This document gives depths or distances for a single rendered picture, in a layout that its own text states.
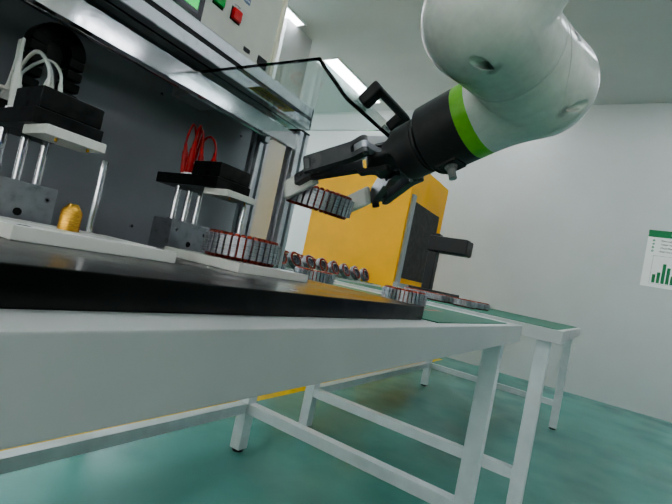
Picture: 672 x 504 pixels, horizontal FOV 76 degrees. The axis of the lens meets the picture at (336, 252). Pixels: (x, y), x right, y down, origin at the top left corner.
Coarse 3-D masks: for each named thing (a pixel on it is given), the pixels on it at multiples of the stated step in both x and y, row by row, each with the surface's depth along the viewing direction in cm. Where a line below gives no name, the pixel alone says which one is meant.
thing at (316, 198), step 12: (312, 192) 64; (324, 192) 65; (336, 192) 65; (300, 204) 65; (312, 204) 64; (324, 204) 64; (336, 204) 65; (348, 204) 67; (336, 216) 66; (348, 216) 68
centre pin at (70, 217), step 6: (72, 204) 42; (66, 210) 42; (72, 210) 42; (78, 210) 43; (60, 216) 42; (66, 216) 42; (72, 216) 42; (78, 216) 42; (60, 222) 42; (66, 222) 42; (72, 222) 42; (78, 222) 43; (60, 228) 42; (66, 228) 42; (72, 228) 42; (78, 228) 43
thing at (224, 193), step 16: (160, 176) 70; (176, 176) 68; (192, 176) 66; (208, 176) 64; (224, 176) 64; (240, 176) 67; (176, 192) 69; (192, 192) 71; (208, 192) 64; (224, 192) 63; (240, 192) 67; (176, 208) 69
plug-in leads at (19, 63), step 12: (24, 60) 51; (48, 60) 52; (12, 72) 47; (24, 72) 52; (48, 72) 50; (60, 72) 52; (0, 84) 50; (12, 84) 47; (48, 84) 50; (60, 84) 52; (0, 96) 51; (12, 96) 47
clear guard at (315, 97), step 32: (256, 64) 62; (288, 64) 59; (320, 64) 57; (256, 96) 73; (288, 96) 70; (320, 96) 67; (352, 96) 56; (288, 128) 87; (320, 128) 83; (352, 128) 79; (384, 128) 63
